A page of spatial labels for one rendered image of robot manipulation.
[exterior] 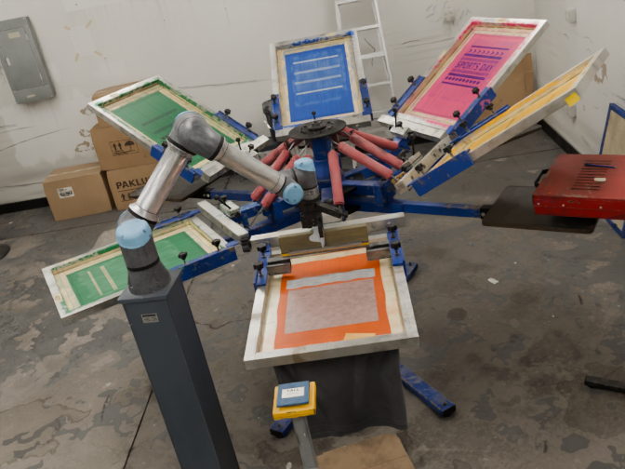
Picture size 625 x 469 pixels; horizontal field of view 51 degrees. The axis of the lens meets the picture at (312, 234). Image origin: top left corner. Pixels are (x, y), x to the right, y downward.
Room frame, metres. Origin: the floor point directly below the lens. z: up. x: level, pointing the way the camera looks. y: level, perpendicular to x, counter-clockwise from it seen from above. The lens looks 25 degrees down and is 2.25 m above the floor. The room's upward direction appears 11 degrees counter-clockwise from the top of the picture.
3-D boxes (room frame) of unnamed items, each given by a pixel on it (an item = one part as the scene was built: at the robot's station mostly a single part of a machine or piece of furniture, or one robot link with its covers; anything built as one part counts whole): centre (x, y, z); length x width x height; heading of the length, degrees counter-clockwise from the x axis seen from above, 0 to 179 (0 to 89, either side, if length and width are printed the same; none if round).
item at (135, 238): (2.11, 0.60, 1.37); 0.13 x 0.12 x 0.14; 13
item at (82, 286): (2.87, 0.70, 1.05); 1.08 x 0.61 x 0.23; 114
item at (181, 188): (3.63, 0.41, 0.91); 1.34 x 0.40 x 0.08; 54
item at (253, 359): (2.19, -0.02, 0.97); 0.79 x 0.58 x 0.04; 174
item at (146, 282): (2.10, 0.60, 1.25); 0.15 x 0.15 x 0.10
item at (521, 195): (2.84, -0.67, 0.91); 1.34 x 0.40 x 0.08; 54
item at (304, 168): (2.39, -0.02, 1.39); 0.09 x 0.08 x 0.11; 103
